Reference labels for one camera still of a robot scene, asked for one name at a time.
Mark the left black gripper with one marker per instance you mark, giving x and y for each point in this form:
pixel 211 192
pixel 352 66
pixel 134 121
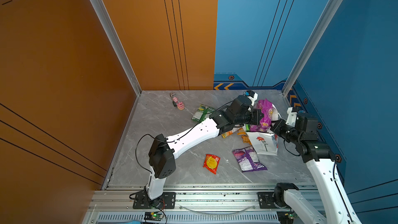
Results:
pixel 255 118

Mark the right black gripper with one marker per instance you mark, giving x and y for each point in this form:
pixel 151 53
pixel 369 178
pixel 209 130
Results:
pixel 276 129

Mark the purple grape snack bag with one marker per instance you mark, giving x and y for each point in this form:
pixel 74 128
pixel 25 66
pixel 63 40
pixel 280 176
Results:
pixel 266 108

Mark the green twin snack pack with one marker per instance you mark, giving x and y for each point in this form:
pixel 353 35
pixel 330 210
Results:
pixel 202 113

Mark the white floral paper bag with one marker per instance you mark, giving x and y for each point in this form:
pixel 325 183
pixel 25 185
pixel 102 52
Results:
pixel 265 143

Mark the purple white snack bag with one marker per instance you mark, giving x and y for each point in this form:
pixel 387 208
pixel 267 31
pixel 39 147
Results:
pixel 248 160

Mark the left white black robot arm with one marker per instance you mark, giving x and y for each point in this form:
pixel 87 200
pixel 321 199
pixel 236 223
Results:
pixel 165 150

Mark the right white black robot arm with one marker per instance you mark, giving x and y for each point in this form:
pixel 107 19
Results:
pixel 321 162

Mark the orange snack bag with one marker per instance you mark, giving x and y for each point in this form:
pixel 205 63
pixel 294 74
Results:
pixel 228 133

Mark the small orange snack packet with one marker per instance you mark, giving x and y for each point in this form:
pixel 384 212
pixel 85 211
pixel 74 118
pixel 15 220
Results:
pixel 242 133

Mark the red yellow snack packet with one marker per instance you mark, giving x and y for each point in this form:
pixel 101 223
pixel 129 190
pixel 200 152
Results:
pixel 211 163

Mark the green circuit board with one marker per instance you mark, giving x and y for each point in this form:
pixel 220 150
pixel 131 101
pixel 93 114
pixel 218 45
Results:
pixel 153 217

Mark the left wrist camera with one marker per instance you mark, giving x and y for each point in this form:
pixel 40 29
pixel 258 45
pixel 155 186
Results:
pixel 251 95

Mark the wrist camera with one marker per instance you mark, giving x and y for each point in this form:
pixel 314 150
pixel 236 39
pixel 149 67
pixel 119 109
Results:
pixel 292 115
pixel 251 95

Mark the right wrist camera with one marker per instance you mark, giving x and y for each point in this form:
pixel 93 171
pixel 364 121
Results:
pixel 292 115

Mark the pink keychain toy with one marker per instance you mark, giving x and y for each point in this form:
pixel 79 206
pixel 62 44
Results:
pixel 176 102

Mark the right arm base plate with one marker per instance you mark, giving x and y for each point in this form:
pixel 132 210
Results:
pixel 268 201

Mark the aluminium mounting rail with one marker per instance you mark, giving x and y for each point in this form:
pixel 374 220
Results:
pixel 199 204

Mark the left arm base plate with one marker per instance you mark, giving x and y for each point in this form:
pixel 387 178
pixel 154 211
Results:
pixel 141 201

